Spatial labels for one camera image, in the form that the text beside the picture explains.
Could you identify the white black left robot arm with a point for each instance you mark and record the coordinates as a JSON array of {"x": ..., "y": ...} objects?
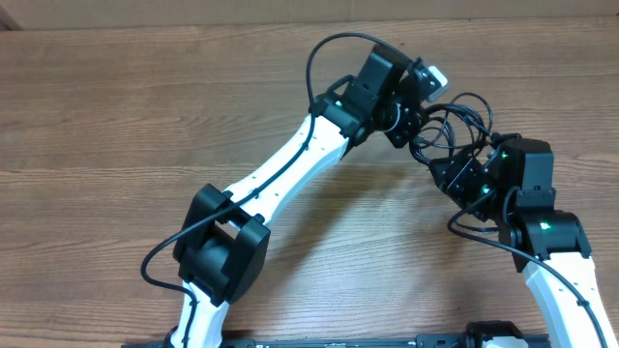
[{"x": 227, "y": 232}]

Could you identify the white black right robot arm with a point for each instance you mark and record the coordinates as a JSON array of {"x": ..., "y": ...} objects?
[{"x": 550, "y": 248}]

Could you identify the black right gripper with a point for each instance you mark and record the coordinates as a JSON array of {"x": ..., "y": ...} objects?
[{"x": 461, "y": 168}]

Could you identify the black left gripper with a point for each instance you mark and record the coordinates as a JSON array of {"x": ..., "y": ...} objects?
[{"x": 410, "y": 119}]

